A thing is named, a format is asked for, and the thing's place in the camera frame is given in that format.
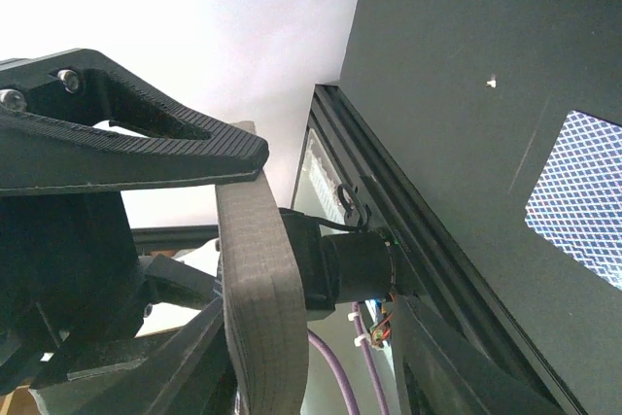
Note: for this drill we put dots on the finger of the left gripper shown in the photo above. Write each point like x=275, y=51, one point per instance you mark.
x=79, y=121

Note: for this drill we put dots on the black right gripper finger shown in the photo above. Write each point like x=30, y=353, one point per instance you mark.
x=439, y=372

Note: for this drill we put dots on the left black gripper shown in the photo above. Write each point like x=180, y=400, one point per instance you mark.
x=71, y=276

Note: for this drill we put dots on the burn card off mat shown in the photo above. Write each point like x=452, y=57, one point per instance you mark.
x=576, y=202

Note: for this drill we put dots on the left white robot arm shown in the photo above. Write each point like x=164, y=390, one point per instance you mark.
x=266, y=256

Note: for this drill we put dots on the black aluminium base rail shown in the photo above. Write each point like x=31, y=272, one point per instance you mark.
x=429, y=264

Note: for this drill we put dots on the white slotted cable duct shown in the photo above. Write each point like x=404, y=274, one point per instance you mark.
x=330, y=182

